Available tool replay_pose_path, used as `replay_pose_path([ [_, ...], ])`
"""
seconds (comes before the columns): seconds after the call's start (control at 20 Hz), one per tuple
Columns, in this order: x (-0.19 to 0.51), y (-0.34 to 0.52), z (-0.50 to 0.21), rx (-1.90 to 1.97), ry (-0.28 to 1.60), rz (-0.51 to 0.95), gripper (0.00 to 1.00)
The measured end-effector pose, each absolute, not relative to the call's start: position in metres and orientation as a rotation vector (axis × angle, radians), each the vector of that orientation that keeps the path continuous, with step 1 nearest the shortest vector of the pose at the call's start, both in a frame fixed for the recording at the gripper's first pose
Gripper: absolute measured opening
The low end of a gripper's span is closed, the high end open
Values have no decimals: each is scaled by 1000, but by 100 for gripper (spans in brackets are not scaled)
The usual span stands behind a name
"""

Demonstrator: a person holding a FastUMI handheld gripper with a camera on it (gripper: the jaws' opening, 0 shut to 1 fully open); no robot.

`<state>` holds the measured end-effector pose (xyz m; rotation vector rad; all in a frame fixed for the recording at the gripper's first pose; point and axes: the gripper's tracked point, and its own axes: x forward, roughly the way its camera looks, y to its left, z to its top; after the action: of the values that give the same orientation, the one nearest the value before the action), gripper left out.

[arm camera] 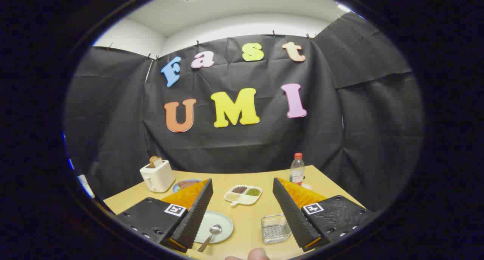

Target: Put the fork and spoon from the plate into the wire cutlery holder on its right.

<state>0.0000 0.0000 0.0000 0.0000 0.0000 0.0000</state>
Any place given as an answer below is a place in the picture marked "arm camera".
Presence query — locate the clear water bottle red cap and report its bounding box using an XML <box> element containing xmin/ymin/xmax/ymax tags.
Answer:
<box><xmin>290</xmin><ymin>153</ymin><xmax>305</xmax><ymax>186</ymax></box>

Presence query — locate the white divided tray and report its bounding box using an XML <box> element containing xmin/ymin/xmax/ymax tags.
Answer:
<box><xmin>223</xmin><ymin>184</ymin><xmax>263</xmax><ymax>207</ymax></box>

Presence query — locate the blue plate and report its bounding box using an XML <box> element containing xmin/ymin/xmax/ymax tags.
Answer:
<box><xmin>172</xmin><ymin>179</ymin><xmax>203</xmax><ymax>193</ymax></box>

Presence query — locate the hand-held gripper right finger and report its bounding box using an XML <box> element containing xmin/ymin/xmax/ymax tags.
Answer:
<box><xmin>273</xmin><ymin>177</ymin><xmax>375</xmax><ymax>252</ymax></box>

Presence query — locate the wooden handled metal spoon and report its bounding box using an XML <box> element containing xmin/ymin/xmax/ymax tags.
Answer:
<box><xmin>197</xmin><ymin>224</ymin><xmax>223</xmax><ymax>253</ymax></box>

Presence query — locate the white toaster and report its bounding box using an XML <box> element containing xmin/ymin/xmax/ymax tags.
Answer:
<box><xmin>140</xmin><ymin>160</ymin><xmax>175</xmax><ymax>193</ymax></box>

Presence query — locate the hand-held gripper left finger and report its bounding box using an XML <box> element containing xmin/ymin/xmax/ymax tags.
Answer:
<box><xmin>115</xmin><ymin>178</ymin><xmax>213</xmax><ymax>253</ymax></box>

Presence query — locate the black backdrop cloth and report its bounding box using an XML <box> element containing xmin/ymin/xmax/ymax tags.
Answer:
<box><xmin>64</xmin><ymin>11</ymin><xmax>424</xmax><ymax>211</ymax></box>

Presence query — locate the white paper board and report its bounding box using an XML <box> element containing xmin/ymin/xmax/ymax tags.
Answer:
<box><xmin>78</xmin><ymin>174</ymin><xmax>95</xmax><ymax>198</ymax></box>

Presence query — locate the pale green plate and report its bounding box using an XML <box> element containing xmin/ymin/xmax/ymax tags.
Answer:
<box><xmin>194</xmin><ymin>210</ymin><xmax>234</xmax><ymax>244</ymax></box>

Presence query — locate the metal wire basket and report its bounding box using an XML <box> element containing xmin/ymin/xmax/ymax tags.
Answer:
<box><xmin>261</xmin><ymin>214</ymin><xmax>292</xmax><ymax>245</ymax></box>

